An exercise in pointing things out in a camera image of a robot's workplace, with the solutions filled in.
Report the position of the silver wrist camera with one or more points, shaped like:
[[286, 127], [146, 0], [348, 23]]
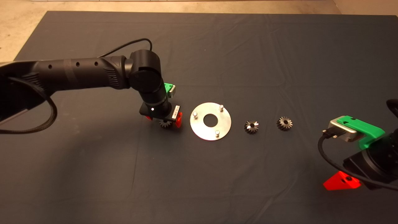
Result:
[[348, 135], [173, 91]]

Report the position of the green left camera mount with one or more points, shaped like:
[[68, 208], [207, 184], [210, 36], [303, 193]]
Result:
[[168, 86]]

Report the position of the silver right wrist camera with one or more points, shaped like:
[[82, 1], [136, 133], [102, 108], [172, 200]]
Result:
[[348, 135]]

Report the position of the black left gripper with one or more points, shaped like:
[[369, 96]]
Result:
[[161, 113]]

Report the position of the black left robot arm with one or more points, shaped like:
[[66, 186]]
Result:
[[77, 73]]

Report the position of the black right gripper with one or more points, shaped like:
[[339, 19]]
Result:
[[363, 168]]

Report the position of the round metal carrier plate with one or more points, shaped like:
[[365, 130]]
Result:
[[199, 130]]

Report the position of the dark grey table cloth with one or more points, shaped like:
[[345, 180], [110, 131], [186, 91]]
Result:
[[248, 62]]

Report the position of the green right camera mount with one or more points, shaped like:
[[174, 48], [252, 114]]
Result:
[[367, 130]]

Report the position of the steel planetary gear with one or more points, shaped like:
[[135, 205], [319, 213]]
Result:
[[281, 126], [248, 129], [164, 123]]

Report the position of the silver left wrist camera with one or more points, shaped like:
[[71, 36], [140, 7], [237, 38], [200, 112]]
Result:
[[173, 91]]

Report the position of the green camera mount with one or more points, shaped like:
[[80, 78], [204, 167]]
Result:
[[367, 130], [168, 86]]

